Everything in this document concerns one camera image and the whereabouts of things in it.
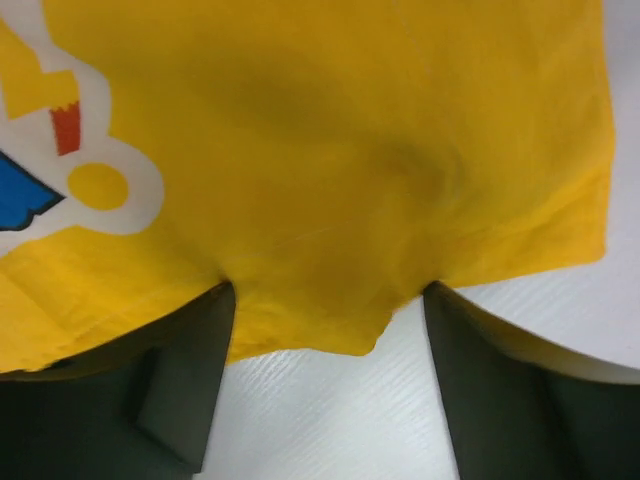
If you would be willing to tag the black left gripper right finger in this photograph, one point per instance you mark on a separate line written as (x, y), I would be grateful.
(518, 406)

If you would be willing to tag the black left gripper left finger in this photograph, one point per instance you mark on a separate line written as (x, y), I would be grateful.
(138, 407)

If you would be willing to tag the yellow Pikachu cloth placemat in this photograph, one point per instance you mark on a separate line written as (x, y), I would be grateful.
(327, 158)

